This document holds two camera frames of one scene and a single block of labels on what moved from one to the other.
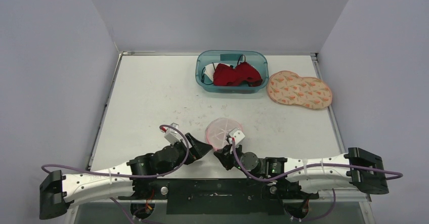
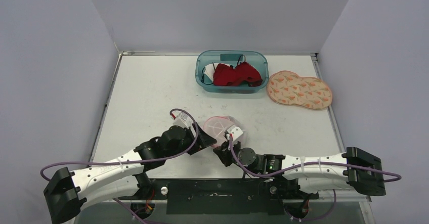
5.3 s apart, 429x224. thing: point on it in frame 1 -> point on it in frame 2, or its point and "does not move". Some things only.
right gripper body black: [226, 153] does not move
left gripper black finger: [198, 150] -> [203, 140]
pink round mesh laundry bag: [216, 130] does not move
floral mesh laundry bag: [287, 87] does not move
